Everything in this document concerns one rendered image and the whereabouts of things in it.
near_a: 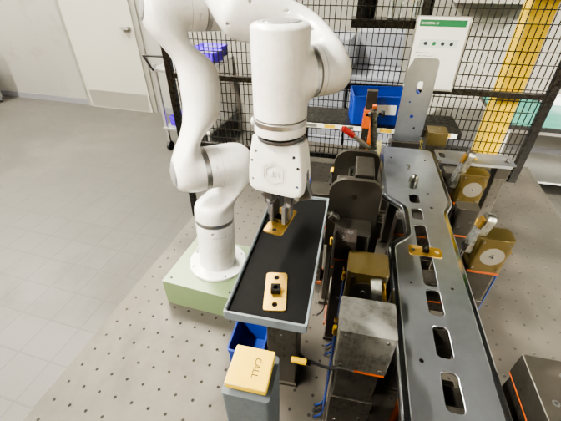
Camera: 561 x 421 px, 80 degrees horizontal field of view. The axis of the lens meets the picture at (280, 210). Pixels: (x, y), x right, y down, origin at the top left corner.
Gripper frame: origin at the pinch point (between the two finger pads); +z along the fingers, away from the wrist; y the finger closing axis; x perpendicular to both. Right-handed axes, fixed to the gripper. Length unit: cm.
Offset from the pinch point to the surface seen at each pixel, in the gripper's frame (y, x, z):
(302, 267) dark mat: 6.5, -4.6, 8.4
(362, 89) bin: -8, 120, 10
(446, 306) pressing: 35.6, 11.8, 24.4
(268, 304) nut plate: 4.2, -15.1, 8.1
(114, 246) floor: -160, 72, 124
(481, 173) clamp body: 44, 72, 20
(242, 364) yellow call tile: 5.1, -25.8, 8.4
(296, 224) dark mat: 0.8, 7.3, 8.4
